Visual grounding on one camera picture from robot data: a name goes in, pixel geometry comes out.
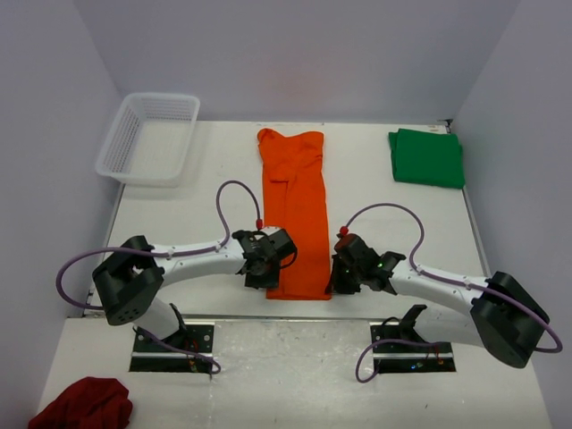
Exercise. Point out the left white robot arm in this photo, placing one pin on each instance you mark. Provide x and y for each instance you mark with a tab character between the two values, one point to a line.
128	281

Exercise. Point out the orange t shirt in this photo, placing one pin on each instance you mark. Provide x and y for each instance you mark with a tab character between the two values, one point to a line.
294	198

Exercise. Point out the folded green t shirt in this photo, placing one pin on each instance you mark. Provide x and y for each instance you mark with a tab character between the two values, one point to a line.
427	158

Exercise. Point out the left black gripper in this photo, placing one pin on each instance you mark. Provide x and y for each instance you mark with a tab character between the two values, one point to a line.
270	281

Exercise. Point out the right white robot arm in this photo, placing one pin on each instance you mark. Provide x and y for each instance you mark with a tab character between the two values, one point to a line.
494	313

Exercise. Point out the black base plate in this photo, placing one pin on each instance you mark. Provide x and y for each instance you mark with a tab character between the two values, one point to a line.
398	358
189	352

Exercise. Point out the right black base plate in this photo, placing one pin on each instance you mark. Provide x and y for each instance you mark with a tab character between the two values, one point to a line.
398	358

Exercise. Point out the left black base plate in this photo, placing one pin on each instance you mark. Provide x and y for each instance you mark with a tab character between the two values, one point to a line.
189	352

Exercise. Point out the crumpled dark red t shirt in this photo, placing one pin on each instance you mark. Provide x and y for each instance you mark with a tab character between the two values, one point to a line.
88	403

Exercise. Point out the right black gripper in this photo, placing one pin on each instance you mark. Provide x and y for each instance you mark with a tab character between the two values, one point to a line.
336	285

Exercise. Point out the white plastic mesh basket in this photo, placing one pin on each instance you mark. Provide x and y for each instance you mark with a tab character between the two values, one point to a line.
149	140

